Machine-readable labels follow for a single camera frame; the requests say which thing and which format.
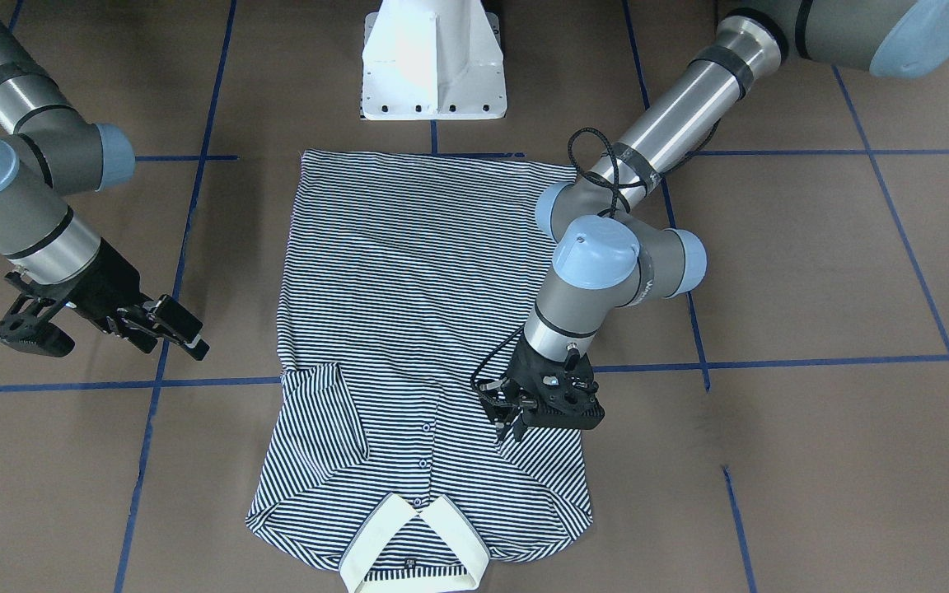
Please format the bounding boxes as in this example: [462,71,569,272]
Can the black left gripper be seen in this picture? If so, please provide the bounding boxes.
[483,340,599,446]

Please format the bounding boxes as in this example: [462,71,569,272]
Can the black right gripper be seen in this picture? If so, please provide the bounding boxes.
[69,240,208,361]

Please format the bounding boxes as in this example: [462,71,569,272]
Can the striped polo shirt cream collar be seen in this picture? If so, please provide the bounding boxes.
[245,150,592,592]

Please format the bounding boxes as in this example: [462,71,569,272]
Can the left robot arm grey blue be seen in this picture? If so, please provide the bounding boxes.
[470,1,949,442]

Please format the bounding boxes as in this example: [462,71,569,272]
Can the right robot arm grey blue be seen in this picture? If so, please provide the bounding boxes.
[0,22,208,360]

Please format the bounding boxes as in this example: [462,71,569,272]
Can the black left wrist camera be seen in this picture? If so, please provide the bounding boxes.
[525,371,605,429]

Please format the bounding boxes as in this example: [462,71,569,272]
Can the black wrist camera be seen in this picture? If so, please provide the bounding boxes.
[0,270,78,357]
[525,371,605,429]

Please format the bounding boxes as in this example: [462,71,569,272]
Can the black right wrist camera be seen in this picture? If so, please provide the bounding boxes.
[0,270,78,357]

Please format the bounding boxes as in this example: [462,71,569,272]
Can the white column pedestal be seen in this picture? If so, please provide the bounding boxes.
[359,1,508,121]

